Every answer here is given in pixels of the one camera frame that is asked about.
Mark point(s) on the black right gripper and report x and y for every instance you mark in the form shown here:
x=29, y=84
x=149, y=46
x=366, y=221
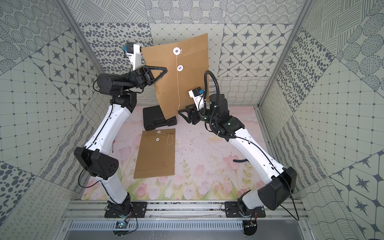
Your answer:
x=192, y=112

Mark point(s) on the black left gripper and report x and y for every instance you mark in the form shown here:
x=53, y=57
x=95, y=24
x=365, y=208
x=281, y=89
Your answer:
x=139, y=76

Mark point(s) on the brown kraft file bag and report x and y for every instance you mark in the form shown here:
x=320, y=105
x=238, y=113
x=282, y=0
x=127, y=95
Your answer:
x=186, y=62
x=156, y=156

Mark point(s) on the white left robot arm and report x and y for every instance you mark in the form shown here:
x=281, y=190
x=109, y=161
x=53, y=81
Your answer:
x=94, y=156

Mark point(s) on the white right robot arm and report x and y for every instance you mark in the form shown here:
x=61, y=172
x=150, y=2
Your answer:
x=279, y=181

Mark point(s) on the black plastic tool case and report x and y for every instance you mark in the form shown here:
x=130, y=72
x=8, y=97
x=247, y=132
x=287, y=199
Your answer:
x=153, y=118

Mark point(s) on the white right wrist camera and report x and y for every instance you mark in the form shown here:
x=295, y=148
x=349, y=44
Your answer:
x=198, y=96

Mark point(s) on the blue handled pliers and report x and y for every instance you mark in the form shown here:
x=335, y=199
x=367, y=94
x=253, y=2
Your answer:
x=240, y=161

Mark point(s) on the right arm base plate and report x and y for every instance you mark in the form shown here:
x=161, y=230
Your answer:
x=234, y=209

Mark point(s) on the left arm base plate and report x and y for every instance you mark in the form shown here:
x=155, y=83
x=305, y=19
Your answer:
x=124, y=210

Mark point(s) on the aluminium mounting rail frame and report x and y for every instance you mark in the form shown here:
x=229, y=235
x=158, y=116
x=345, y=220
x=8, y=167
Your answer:
x=181, y=210

